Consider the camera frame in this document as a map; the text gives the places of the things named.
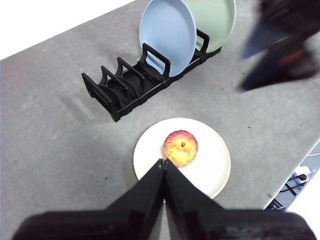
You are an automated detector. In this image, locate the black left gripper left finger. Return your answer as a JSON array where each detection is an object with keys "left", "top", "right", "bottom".
[{"left": 11, "top": 159, "right": 165, "bottom": 240}]

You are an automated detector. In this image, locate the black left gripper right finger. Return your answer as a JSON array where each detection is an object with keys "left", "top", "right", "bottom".
[{"left": 164, "top": 158, "right": 317, "bottom": 240}]

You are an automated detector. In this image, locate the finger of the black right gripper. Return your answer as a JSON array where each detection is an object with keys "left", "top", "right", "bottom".
[
  {"left": 240, "top": 21, "right": 294, "bottom": 60},
  {"left": 238, "top": 37, "right": 309, "bottom": 92}
]

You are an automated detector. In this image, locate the cream yellow round plate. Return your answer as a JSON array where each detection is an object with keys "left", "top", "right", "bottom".
[{"left": 133, "top": 117, "right": 232, "bottom": 200}]

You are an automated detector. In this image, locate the red yellow apple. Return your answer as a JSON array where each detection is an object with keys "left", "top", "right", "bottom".
[{"left": 162, "top": 129, "right": 199, "bottom": 168}]

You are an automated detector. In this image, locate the green round plate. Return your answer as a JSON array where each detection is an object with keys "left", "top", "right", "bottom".
[{"left": 183, "top": 0, "right": 237, "bottom": 54}]

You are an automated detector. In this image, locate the blue round plate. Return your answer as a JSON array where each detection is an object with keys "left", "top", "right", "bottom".
[{"left": 139, "top": 0, "right": 197, "bottom": 78}]

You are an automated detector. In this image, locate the black plastic plate rack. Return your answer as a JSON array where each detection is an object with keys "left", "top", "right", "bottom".
[{"left": 81, "top": 28, "right": 223, "bottom": 123}]

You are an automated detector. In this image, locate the white power strip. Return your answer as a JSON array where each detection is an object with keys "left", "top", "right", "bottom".
[{"left": 294, "top": 165, "right": 318, "bottom": 183}]

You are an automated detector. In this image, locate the black cable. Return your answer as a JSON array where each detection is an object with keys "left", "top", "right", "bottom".
[{"left": 279, "top": 180, "right": 307, "bottom": 194}]

